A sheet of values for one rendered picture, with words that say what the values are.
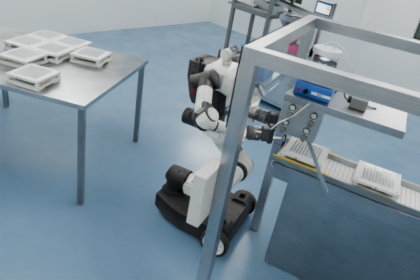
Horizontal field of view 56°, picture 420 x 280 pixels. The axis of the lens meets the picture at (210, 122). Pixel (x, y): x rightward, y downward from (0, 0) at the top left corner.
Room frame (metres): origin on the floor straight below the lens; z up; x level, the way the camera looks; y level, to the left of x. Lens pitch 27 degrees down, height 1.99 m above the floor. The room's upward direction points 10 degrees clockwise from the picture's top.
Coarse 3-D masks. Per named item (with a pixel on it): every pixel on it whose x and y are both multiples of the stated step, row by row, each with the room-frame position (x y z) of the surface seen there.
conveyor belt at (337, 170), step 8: (280, 152) 2.13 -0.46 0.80; (272, 160) 2.03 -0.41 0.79; (328, 160) 2.14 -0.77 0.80; (328, 168) 2.04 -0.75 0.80; (336, 168) 2.06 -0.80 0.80; (344, 168) 2.07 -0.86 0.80; (352, 168) 2.09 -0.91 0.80; (336, 176) 1.96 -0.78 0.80; (344, 176) 1.98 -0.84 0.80; (352, 176) 2.00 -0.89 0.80; (400, 192) 1.91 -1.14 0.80; (408, 192) 1.93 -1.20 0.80; (416, 192) 1.94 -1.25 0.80; (400, 200) 1.84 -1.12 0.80; (408, 200) 1.85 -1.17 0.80; (416, 200) 1.87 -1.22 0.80; (416, 208) 1.78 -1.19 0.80
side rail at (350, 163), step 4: (288, 140) 2.26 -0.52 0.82; (328, 156) 2.16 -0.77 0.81; (332, 156) 2.15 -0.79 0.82; (336, 156) 2.14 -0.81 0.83; (336, 160) 2.14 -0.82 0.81; (340, 160) 2.13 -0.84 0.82; (344, 160) 2.12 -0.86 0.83; (348, 160) 2.12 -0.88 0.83; (348, 164) 2.11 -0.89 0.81; (352, 164) 2.10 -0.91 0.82; (356, 164) 2.10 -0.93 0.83; (404, 180) 2.00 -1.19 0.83; (404, 184) 1.99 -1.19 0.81; (408, 184) 1.98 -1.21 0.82; (412, 184) 1.97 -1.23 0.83; (416, 184) 1.97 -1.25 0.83; (412, 188) 1.97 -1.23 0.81; (416, 188) 1.96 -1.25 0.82
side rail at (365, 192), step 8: (280, 160) 2.00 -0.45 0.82; (296, 168) 1.96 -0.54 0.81; (304, 168) 1.94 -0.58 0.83; (328, 176) 1.89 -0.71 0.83; (336, 184) 1.87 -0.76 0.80; (344, 184) 1.85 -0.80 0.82; (352, 184) 1.85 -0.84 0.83; (360, 192) 1.82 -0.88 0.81; (368, 192) 1.81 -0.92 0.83; (376, 200) 1.79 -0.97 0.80; (384, 200) 1.77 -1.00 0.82; (392, 200) 1.77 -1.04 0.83; (400, 208) 1.74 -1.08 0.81; (408, 208) 1.73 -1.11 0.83
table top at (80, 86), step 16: (0, 32) 3.31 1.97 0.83; (16, 32) 3.39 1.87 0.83; (0, 48) 2.94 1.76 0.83; (96, 48) 3.36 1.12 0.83; (0, 64) 2.62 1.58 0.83; (48, 64) 2.78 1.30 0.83; (64, 64) 2.84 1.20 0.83; (80, 64) 2.90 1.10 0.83; (112, 64) 3.03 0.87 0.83; (128, 64) 3.09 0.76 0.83; (144, 64) 3.22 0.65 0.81; (0, 80) 2.37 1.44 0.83; (64, 80) 2.55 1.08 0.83; (80, 80) 2.60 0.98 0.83; (96, 80) 2.65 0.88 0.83; (112, 80) 2.71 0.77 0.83; (32, 96) 2.27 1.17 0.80; (48, 96) 2.26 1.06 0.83; (64, 96) 2.30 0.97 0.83; (80, 96) 2.34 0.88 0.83; (96, 96) 2.38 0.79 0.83
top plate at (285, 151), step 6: (294, 138) 2.21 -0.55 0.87; (288, 144) 2.11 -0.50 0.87; (306, 144) 2.16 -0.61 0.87; (312, 144) 2.17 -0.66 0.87; (282, 150) 2.03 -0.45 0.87; (288, 150) 2.04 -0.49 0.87; (306, 150) 2.08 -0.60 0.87; (324, 150) 2.13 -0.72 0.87; (288, 156) 2.00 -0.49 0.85; (294, 156) 1.99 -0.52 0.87; (300, 156) 1.99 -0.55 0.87; (324, 156) 2.05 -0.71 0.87; (306, 162) 1.96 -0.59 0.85; (312, 162) 1.95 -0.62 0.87; (318, 162) 1.96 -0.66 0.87
